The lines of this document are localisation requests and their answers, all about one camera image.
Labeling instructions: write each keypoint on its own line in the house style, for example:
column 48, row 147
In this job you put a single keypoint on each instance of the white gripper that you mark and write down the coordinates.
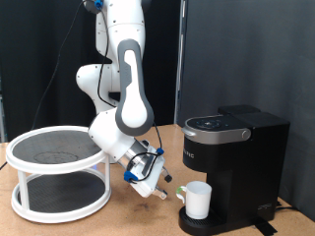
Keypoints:
column 147, row 183

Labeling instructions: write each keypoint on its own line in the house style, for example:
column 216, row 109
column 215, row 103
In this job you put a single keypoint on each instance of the white mug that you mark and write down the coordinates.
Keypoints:
column 197, row 201

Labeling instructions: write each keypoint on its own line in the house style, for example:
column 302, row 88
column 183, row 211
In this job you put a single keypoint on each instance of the black Keurig coffee machine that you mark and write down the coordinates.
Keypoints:
column 249, row 164

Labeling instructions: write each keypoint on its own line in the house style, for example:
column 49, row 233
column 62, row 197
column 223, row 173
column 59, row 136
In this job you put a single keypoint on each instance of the white two-tier turntable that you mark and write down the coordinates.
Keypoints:
column 55, row 157

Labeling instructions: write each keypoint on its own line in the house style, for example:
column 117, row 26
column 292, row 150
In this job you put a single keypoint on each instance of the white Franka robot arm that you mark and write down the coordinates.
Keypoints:
column 131, row 98

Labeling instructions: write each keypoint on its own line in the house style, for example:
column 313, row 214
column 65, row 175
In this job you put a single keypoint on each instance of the black tape strip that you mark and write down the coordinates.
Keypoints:
column 265, row 227

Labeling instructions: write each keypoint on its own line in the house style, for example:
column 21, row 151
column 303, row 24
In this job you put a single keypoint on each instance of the grey metal pole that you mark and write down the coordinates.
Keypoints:
column 178, row 65

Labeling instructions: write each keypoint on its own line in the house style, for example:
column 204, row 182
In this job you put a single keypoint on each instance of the grey metal post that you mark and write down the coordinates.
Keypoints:
column 2, row 114

